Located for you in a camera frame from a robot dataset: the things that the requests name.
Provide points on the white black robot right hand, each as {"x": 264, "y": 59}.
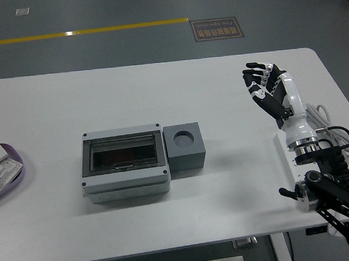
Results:
{"x": 292, "y": 97}

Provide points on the grey box with clear lid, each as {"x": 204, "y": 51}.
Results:
{"x": 124, "y": 182}

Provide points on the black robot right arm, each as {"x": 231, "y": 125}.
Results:
{"x": 333, "y": 184}

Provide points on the grey cube with round hole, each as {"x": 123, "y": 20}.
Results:
{"x": 185, "y": 158}

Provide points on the brown floor sign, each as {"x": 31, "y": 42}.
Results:
{"x": 217, "y": 29}

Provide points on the black table control panel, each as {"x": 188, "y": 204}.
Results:
{"x": 315, "y": 231}

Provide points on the grey table leg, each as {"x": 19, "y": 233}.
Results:
{"x": 282, "y": 252}

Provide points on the yellow floor tape line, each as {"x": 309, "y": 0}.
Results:
{"x": 94, "y": 30}

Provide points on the purple tray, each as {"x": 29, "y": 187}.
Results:
{"x": 15, "y": 153}

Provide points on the small silver floor plate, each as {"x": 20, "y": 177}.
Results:
{"x": 22, "y": 11}

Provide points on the metal table bracket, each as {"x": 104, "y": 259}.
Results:
{"x": 245, "y": 243}

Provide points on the white plastic frame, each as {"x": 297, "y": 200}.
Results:
{"x": 11, "y": 167}

